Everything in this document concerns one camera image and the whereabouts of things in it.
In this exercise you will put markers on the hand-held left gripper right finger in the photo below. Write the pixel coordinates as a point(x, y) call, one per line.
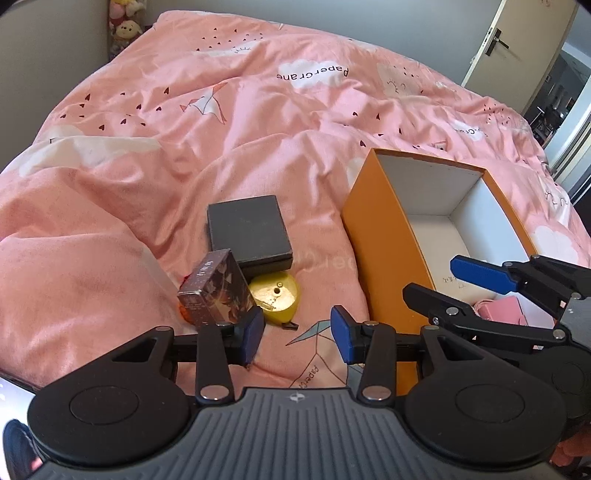
point(344, 337)

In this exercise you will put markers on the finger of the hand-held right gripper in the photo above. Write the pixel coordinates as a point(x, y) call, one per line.
point(480, 274)
point(443, 309)

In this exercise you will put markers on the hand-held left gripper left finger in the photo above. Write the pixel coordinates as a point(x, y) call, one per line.
point(253, 332)

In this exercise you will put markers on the pink case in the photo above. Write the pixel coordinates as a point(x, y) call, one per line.
point(501, 309)

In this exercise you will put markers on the orange cardboard box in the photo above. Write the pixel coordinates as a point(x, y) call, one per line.
point(388, 221)

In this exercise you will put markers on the yellow tape measure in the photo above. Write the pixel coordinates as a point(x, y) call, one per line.
point(277, 295)

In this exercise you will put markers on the dark patterned box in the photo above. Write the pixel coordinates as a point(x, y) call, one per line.
point(217, 286)

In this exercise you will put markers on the small red object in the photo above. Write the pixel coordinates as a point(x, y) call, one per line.
point(182, 315)

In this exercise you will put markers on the dark grey square box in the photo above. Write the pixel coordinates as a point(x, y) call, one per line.
point(249, 226)

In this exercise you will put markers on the pink printed blanket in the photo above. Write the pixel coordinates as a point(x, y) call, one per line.
point(184, 138)

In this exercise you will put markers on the glossy dark object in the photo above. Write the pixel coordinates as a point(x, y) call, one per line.
point(14, 397)

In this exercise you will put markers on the cream door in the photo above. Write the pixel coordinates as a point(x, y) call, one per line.
point(521, 27)

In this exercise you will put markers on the stack of plush toys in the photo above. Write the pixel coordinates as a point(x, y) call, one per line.
point(124, 27)

